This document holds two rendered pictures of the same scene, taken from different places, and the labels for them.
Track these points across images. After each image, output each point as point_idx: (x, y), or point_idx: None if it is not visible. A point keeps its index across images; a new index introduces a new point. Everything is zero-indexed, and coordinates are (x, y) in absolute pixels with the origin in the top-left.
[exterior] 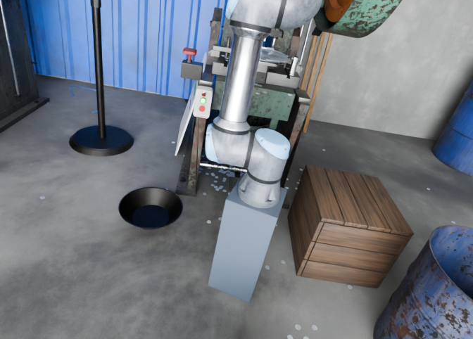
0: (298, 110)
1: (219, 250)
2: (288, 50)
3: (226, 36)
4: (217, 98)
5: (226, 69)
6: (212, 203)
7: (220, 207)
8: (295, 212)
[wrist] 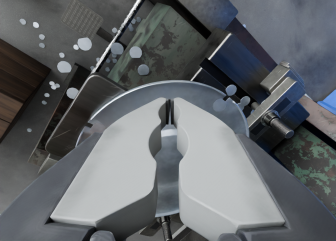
0: (40, 140)
1: None
2: (165, 236)
3: (323, 155)
4: (155, 11)
5: (197, 62)
6: None
7: None
8: (16, 63)
